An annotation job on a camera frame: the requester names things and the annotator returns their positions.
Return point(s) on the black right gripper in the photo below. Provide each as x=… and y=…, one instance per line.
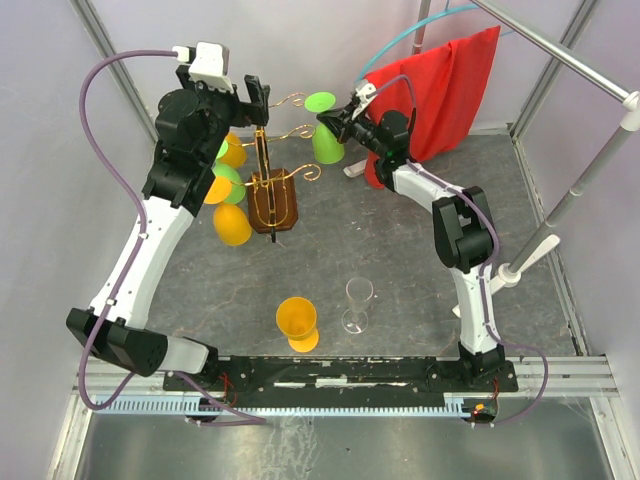
x=337, y=120

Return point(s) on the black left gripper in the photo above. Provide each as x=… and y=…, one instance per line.
x=247, y=114

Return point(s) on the green plastic goblet front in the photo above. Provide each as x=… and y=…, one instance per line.
x=327, y=150

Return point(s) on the green plastic goblet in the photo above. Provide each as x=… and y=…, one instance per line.
x=327, y=150
x=227, y=175

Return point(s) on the orange plastic goblet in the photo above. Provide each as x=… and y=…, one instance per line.
x=229, y=220
x=235, y=154
x=296, y=318

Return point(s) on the gold wire glass rack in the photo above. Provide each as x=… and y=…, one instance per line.
x=272, y=199

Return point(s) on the clear wine glass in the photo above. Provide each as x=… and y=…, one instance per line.
x=359, y=292

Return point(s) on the orange plastic goblet front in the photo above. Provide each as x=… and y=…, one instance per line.
x=296, y=318

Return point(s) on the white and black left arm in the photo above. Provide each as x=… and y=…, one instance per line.
x=191, y=124

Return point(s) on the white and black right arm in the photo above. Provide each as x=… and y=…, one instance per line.
x=464, y=235

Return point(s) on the white block behind rack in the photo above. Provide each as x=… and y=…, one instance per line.
x=355, y=169

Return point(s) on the red cloth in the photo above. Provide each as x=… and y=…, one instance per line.
x=444, y=86

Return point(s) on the white plastic strip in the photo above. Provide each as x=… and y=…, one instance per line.
x=492, y=285

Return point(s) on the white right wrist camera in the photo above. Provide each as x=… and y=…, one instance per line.
x=365, y=92

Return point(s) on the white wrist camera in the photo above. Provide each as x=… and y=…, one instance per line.
x=206, y=63
x=365, y=92

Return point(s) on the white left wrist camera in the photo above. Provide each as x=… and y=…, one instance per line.
x=206, y=63

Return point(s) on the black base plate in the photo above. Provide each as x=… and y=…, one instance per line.
x=350, y=382

